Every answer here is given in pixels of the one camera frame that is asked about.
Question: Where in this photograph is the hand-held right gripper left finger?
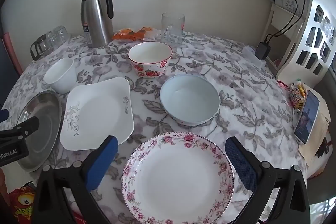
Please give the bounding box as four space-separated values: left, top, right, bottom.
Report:
31 135 119 224

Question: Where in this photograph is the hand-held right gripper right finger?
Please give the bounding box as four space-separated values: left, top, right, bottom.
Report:
225 136 311 224

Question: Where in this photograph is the stainless steel plate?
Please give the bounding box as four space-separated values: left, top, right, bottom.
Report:
16 90 63 172

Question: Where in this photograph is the white square plate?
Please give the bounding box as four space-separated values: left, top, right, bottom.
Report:
59 77 135 151

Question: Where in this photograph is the small white cup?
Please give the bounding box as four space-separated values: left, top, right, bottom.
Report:
43 57 77 94

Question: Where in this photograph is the pink floral round plate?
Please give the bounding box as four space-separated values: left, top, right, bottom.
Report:
121 132 235 224

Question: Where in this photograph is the light blue bowl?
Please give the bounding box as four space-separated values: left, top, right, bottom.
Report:
160 74 221 126

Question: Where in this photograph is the strawberry print bowl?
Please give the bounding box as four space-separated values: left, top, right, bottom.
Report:
128 41 173 79

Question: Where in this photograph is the dark blue door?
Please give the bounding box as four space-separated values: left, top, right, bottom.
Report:
0 39 19 109

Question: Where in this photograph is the red fish printed cloth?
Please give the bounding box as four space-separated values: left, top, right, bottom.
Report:
8 186 36 224

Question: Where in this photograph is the salmon pink strip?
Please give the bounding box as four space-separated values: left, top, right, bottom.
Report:
3 32 24 75

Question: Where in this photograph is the smartphone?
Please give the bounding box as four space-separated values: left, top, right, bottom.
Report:
293 90 321 145

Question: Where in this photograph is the grey floral tablecloth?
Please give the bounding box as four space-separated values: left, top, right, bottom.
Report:
0 30 307 224

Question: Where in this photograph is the beige paper box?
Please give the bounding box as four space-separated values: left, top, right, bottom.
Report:
298 88 331 169

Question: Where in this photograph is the colourful snack packet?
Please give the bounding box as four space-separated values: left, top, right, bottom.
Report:
289 80 306 109

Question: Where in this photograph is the small drinking glass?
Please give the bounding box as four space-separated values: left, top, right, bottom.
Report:
46 31 60 50
52 26 70 45

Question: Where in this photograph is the white power strip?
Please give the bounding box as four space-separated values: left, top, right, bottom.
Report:
241 46 267 68

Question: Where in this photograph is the stainless steel thermos jug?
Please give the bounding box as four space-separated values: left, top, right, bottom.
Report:
80 0 114 49

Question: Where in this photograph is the orange snack packet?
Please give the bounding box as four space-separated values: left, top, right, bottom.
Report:
112 28 137 42

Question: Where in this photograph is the white shelf rack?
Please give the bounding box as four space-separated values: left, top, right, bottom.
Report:
261 0 336 83

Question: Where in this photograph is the clear glass mug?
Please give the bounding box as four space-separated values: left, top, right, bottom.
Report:
161 13 185 46

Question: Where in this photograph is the black cable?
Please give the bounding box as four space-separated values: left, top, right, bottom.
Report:
265 0 309 42

